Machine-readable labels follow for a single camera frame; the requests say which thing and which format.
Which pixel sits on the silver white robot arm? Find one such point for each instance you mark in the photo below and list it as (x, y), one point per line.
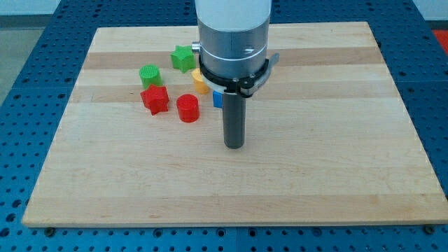
(232, 50)

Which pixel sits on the red star block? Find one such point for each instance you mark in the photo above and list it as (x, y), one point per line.
(155, 98)

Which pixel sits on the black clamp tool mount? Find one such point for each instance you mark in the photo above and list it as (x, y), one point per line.
(244, 87)

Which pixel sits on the green star block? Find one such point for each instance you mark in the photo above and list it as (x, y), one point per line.
(182, 58)

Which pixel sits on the green cylinder block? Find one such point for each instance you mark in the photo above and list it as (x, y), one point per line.
(150, 75)

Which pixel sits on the yellow block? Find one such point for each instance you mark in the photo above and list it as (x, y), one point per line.
(198, 83)

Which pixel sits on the wooden board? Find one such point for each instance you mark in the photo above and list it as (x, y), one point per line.
(328, 141)

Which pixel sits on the blue block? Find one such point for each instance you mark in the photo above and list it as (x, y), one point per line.
(217, 99)

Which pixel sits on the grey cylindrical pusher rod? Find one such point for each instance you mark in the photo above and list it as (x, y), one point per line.
(234, 118)

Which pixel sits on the red cylinder block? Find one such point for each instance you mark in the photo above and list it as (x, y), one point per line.
(188, 108)

